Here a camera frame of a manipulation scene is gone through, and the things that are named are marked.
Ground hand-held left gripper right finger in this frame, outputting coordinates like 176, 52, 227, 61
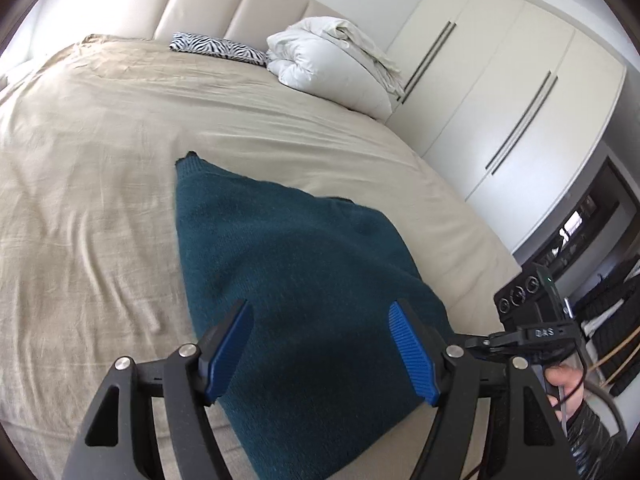
389, 300, 576, 480

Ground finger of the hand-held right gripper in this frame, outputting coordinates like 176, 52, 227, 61
465, 331, 523, 363

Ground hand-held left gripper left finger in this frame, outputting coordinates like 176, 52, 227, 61
62, 299, 255, 480

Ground dark teal knit sweater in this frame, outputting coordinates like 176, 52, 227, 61
172, 151, 456, 476

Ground person's right forearm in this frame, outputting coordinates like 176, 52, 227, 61
562, 400, 631, 480

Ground person's right hand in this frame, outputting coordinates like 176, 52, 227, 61
545, 365, 586, 421

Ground black knitted cloth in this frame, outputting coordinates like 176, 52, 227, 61
575, 260, 640, 396

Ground dark glass cabinet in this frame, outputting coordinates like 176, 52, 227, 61
515, 155, 626, 281

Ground bed with beige sheet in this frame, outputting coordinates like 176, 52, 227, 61
0, 35, 523, 480

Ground white wardrobe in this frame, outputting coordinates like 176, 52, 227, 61
385, 0, 628, 253

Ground folded white duvet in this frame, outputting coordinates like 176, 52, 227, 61
266, 16, 406, 122

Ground zebra print pillow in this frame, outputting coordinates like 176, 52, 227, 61
169, 32, 269, 67

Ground cream padded headboard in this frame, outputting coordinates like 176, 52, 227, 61
152, 0, 351, 43

